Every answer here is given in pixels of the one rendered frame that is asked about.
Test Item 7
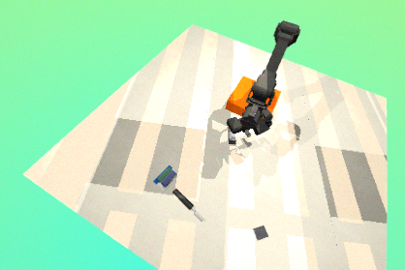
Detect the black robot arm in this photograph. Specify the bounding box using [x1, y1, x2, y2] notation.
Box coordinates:
[240, 20, 301, 135]

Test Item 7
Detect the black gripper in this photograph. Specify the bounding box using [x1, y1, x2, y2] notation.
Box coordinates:
[227, 109, 273, 134]

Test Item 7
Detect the black-handled screwdriver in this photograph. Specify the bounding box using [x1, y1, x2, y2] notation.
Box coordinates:
[172, 189, 204, 220]

